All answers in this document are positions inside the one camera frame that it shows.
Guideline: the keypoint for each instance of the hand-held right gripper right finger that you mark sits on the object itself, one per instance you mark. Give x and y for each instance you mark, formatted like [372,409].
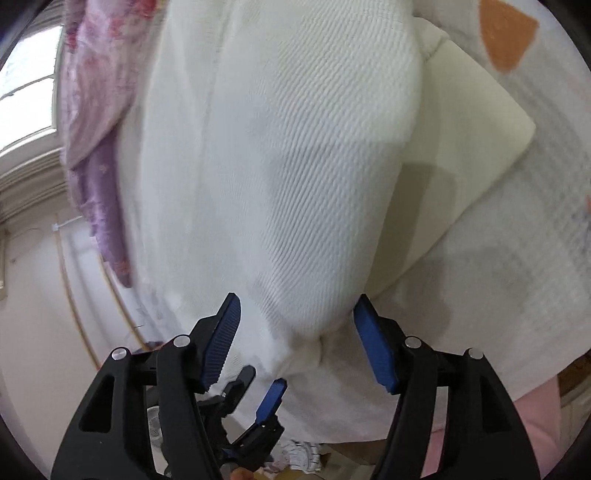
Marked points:
[376,350]

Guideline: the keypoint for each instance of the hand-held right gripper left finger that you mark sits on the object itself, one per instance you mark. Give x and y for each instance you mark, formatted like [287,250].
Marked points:
[221,341]

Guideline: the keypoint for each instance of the white patterned cloth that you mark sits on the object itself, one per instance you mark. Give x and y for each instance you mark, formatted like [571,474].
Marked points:
[300,454]

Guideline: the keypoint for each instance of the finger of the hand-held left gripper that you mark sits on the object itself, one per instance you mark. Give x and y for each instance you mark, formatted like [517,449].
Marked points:
[240,385]
[272,399]

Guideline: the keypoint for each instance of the white waffle jacket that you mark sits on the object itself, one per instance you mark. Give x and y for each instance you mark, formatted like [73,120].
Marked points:
[300,161]

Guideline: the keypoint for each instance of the pink floral blanket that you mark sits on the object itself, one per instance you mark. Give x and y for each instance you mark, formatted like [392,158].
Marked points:
[92,92]

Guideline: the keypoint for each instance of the window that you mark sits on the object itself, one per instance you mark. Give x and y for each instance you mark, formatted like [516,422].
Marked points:
[27,92]

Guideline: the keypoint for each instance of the person's pink clothing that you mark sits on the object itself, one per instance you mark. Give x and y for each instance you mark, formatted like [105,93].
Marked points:
[531,429]

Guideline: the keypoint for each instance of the purple blanket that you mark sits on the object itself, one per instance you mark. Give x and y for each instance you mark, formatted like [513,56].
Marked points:
[108,217]

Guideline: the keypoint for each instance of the leaf printed bed sheet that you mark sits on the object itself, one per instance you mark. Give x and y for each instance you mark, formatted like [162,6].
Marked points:
[508,300]

